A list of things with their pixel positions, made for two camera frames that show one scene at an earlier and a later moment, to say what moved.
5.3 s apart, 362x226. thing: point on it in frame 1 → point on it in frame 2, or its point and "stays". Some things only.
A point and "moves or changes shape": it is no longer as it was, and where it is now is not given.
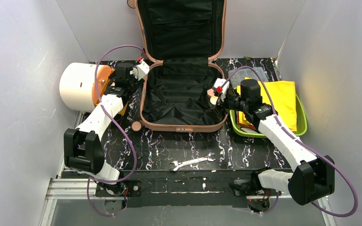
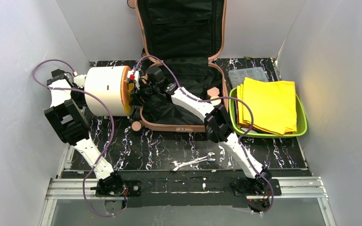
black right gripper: x=219 y=101 → x=138 y=94
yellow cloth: x=283 y=93 stays
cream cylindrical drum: x=78 y=84 moves or changes shape
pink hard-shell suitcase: x=181 y=37 stays
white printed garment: x=249 y=130 stays
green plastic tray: x=301 y=121 stays
